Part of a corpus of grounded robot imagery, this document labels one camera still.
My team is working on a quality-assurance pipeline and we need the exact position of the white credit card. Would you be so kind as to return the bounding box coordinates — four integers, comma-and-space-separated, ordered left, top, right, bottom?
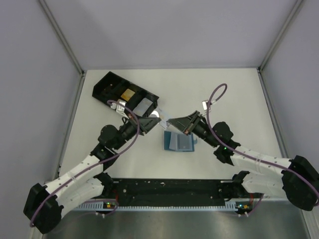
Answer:
151, 107, 170, 130

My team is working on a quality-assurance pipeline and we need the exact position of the blue card holder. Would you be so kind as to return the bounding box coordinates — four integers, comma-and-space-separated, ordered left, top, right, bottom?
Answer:
163, 131, 197, 152

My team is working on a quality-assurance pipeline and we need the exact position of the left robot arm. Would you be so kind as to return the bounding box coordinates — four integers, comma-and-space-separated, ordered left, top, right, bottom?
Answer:
23, 116, 160, 234

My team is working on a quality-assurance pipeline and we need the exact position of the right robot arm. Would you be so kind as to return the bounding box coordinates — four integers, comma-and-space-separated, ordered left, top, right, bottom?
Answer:
168, 111, 319, 211

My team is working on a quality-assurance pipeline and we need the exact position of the white card in tray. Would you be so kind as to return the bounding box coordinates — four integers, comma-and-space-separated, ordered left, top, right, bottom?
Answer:
133, 98, 152, 116

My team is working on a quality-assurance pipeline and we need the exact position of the upper gold card in tray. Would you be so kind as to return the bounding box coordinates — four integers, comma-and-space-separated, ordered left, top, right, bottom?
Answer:
121, 89, 135, 101

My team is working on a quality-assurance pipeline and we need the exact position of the black organizer tray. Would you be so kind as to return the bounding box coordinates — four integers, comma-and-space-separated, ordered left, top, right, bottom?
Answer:
92, 71, 159, 117

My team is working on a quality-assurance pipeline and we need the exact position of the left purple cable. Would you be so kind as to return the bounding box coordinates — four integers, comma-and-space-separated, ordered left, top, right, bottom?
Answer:
29, 99, 140, 228

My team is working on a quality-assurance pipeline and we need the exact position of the purple cable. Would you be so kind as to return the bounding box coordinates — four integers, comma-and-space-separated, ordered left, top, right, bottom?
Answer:
206, 84, 319, 217
29, 99, 140, 228

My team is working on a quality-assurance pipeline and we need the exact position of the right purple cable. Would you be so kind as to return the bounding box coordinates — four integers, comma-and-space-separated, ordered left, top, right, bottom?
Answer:
206, 84, 319, 217

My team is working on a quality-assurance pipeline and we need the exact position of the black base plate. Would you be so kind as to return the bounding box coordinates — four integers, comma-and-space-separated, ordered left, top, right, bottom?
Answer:
100, 178, 250, 207

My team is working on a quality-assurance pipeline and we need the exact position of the aluminium front rail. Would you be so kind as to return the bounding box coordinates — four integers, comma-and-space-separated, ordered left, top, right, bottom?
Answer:
41, 180, 285, 200

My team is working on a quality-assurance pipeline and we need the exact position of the grey slotted cable duct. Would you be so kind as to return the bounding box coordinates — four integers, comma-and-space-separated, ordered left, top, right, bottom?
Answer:
79, 200, 237, 212

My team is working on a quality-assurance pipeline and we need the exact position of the left aluminium frame post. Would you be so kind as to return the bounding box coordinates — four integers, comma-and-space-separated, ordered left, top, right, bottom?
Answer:
37, 0, 85, 75

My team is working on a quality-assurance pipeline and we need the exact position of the aluminium frame post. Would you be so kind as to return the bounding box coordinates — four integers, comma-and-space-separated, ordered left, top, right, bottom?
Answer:
258, 0, 304, 72
37, 0, 85, 75

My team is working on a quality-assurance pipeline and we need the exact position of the right aluminium frame post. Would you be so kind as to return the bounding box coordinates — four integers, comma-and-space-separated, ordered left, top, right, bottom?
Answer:
258, 0, 304, 72

